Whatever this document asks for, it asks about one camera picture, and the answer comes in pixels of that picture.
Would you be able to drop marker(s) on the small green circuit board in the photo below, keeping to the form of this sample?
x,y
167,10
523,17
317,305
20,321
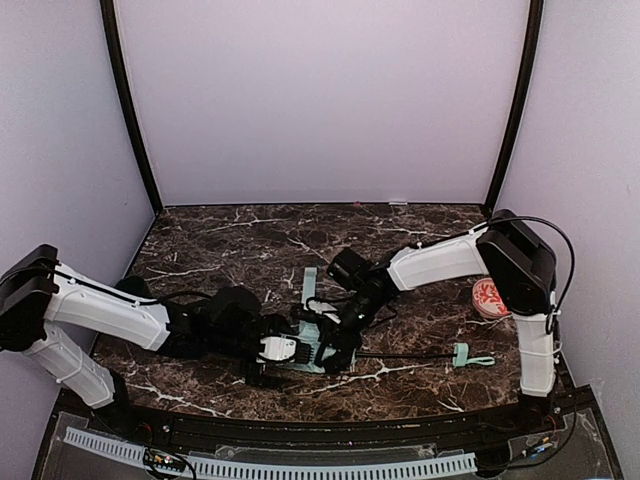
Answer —
x,y
162,462

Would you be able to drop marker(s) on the white slotted cable duct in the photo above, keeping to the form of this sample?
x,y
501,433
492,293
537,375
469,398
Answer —
x,y
253,463

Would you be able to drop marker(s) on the mint and black folding umbrella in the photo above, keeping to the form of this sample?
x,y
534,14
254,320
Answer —
x,y
309,333

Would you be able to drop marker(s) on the right black frame post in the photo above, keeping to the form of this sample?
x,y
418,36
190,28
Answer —
x,y
523,79

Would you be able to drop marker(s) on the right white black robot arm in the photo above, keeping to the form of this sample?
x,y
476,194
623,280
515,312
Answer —
x,y
530,261

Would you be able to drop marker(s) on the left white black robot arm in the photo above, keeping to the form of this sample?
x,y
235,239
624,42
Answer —
x,y
39,294

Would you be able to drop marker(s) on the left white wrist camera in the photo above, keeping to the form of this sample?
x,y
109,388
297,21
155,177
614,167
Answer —
x,y
282,350

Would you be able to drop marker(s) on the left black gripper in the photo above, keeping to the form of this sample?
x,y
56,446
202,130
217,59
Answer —
x,y
257,370

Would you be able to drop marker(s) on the left black frame post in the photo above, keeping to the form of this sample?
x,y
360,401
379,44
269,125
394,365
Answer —
x,y
125,97

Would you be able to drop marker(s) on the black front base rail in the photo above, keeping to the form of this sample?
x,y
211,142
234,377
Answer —
x,y
482,429

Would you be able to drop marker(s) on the black frame post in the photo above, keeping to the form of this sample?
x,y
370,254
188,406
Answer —
x,y
523,79
125,97

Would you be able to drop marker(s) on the red white patterned bowl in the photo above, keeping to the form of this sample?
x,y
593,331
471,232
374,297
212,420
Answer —
x,y
487,301

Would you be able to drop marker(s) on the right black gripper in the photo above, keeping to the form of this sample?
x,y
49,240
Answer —
x,y
338,350

